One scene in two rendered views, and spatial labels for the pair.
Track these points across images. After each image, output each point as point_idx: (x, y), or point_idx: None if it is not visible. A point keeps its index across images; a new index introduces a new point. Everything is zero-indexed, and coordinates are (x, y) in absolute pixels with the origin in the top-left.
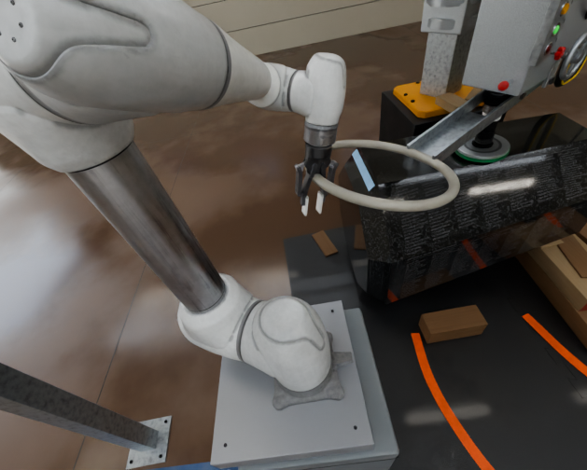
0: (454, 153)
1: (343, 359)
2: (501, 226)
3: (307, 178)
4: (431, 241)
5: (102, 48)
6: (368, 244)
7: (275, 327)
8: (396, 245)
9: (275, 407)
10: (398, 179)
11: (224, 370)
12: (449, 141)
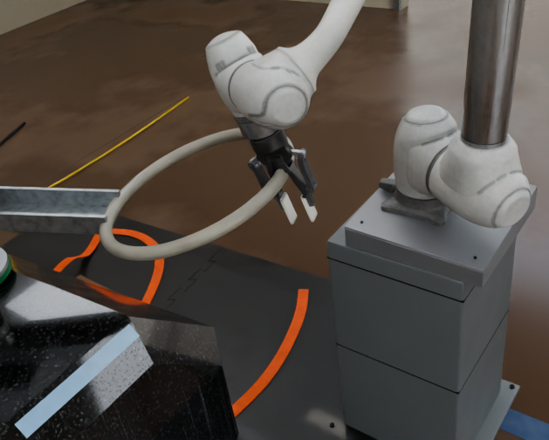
0: None
1: (389, 179)
2: (75, 278)
3: (295, 168)
4: (149, 305)
5: None
6: (205, 360)
7: (436, 108)
8: (189, 321)
9: None
10: (99, 305)
11: (504, 229)
12: (58, 213)
